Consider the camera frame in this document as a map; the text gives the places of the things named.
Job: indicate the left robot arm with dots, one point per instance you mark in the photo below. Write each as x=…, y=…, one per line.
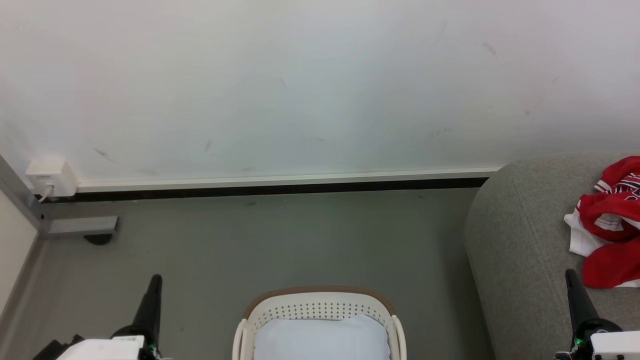
x=55, y=350

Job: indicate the white wall socket box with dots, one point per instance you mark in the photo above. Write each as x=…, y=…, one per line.
x=52, y=175

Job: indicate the grey fabric sofa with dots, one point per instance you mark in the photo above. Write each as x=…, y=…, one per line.
x=520, y=240

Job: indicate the light blue cloth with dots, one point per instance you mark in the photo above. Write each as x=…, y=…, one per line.
x=322, y=340

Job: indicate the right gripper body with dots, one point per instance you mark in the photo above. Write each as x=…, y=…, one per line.
x=610, y=345

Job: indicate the white perforated laundry basket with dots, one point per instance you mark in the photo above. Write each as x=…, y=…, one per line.
x=320, y=304

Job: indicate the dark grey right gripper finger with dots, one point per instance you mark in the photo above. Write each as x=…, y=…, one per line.
x=576, y=305
x=590, y=312

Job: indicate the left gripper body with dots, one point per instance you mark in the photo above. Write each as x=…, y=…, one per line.
x=122, y=345

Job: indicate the red and white sports jersey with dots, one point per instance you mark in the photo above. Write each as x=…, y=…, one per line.
x=615, y=225

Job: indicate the black caster wheel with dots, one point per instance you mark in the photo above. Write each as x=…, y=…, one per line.
x=98, y=239

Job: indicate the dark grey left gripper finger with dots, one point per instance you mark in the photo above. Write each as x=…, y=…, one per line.
x=154, y=310
x=142, y=310

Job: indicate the white and black baseboard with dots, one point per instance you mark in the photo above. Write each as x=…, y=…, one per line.
x=280, y=182

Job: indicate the grey metal frame foot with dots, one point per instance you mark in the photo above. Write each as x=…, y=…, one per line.
x=75, y=226

